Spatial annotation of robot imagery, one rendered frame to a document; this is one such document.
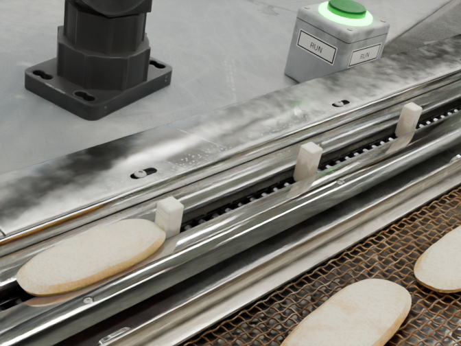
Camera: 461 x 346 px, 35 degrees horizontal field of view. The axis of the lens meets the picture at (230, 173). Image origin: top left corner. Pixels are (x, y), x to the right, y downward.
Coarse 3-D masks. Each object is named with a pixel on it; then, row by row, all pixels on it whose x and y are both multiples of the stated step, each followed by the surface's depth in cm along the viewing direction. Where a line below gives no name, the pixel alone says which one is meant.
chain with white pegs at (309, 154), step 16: (416, 112) 63; (448, 112) 71; (400, 128) 65; (416, 128) 68; (304, 144) 55; (368, 144) 63; (304, 160) 55; (336, 160) 60; (304, 176) 55; (160, 208) 46; (176, 208) 46; (224, 208) 51; (160, 224) 46; (176, 224) 46; (192, 224) 50; (0, 304) 40; (16, 304) 41
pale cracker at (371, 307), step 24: (360, 288) 37; (384, 288) 37; (312, 312) 35; (336, 312) 35; (360, 312) 35; (384, 312) 35; (288, 336) 33; (312, 336) 33; (336, 336) 33; (360, 336) 33; (384, 336) 34
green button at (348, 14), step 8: (336, 0) 73; (344, 0) 73; (328, 8) 72; (336, 8) 71; (344, 8) 71; (352, 8) 72; (360, 8) 72; (344, 16) 71; (352, 16) 71; (360, 16) 71
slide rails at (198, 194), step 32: (448, 96) 72; (352, 128) 63; (384, 128) 64; (256, 160) 56; (288, 160) 56; (352, 160) 58; (192, 192) 51; (224, 192) 51; (288, 192) 53; (96, 224) 46; (224, 224) 48; (32, 256) 42; (160, 256) 44; (0, 288) 40; (0, 320) 38
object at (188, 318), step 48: (432, 192) 48; (336, 240) 42; (432, 240) 43; (240, 288) 37; (288, 288) 38; (336, 288) 38; (144, 336) 33; (192, 336) 34; (240, 336) 34; (432, 336) 35
